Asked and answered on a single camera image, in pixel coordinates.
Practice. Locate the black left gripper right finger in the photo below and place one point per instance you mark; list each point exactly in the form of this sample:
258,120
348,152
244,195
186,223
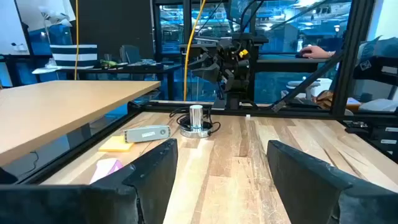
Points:
311,193

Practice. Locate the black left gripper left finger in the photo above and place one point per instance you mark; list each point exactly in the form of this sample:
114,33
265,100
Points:
93,205

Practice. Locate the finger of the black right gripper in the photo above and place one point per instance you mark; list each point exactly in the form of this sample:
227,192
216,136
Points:
200,59
206,73

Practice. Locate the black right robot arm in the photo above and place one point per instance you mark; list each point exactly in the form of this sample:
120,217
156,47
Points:
253,77

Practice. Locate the pink white plastic case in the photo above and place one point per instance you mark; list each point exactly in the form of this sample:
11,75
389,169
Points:
104,169

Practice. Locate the black computer mouse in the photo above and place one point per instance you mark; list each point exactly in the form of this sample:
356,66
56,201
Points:
300,55

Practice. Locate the orange sticky note pad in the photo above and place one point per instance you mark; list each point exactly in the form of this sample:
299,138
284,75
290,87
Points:
115,144

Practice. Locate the white chair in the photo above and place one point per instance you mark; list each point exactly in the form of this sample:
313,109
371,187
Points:
311,85

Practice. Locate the black background table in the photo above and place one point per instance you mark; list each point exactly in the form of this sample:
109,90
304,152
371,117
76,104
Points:
124,68

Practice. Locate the person's hand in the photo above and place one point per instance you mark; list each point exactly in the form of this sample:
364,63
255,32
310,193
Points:
315,52

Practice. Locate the grey stapler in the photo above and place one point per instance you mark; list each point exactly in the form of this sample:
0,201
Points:
146,133

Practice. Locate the tan wooden desk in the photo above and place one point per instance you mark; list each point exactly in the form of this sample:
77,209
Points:
62,109

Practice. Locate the navy white striped box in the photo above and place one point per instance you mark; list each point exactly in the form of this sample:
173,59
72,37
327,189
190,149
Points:
73,56

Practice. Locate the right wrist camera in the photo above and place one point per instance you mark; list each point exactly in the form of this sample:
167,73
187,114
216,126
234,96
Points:
228,46

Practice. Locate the black aluminium rig frame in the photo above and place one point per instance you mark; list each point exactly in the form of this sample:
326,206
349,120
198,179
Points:
351,62

